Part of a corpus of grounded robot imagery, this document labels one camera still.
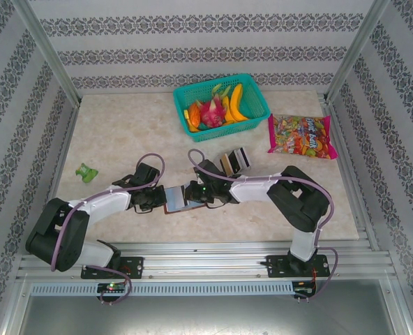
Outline pale grey-striped credit card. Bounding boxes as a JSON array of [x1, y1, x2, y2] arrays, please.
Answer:
[[165, 186, 190, 213]]

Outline brown leather card holder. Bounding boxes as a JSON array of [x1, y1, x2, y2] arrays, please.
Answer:
[[163, 184, 208, 216]]

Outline clear plastic card box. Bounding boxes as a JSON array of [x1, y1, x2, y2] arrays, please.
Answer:
[[218, 147, 253, 177]]

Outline gold black-striped credit card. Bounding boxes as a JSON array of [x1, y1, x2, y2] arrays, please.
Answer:
[[219, 153, 234, 176]]

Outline green toy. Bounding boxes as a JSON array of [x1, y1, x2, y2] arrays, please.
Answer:
[[75, 163, 99, 184]]

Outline orange toy fruit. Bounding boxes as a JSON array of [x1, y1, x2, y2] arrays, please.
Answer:
[[187, 100, 202, 127]]

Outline pink dragon fruit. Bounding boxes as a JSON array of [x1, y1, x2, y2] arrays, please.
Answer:
[[200, 98, 228, 128]]

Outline yellow banana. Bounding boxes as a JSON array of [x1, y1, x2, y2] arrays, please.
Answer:
[[223, 83, 251, 124]]

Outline left circuit board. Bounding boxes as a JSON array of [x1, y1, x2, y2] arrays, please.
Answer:
[[97, 282, 127, 293]]

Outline pink candy bag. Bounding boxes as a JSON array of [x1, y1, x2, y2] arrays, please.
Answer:
[[266, 113, 338, 161]]

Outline teal plastic basket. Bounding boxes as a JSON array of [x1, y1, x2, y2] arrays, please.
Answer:
[[172, 72, 272, 144]]

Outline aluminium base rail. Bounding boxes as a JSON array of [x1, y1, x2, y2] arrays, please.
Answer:
[[16, 242, 393, 284]]

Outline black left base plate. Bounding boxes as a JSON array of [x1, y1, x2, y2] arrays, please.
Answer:
[[80, 257, 144, 280]]

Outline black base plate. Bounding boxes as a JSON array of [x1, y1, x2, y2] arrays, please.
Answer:
[[80, 257, 144, 280], [266, 254, 331, 278]]

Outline slotted grey cable duct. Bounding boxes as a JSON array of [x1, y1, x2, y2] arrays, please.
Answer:
[[30, 281, 294, 297]]

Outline aluminium side rail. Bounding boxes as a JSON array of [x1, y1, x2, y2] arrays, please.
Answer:
[[31, 103, 82, 255], [317, 92, 380, 251]]

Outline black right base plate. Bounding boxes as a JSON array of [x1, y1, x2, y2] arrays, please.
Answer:
[[266, 254, 331, 278]]

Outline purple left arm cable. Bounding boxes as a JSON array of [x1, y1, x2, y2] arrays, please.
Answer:
[[51, 152, 167, 306]]

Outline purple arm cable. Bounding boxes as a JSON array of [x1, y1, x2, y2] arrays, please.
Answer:
[[51, 152, 167, 306], [187, 149, 340, 303]]

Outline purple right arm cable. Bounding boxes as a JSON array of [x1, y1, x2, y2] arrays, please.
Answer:
[[187, 149, 340, 303]]

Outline aluminium frame post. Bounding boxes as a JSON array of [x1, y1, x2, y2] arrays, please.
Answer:
[[16, 0, 81, 105], [326, 0, 391, 104]]

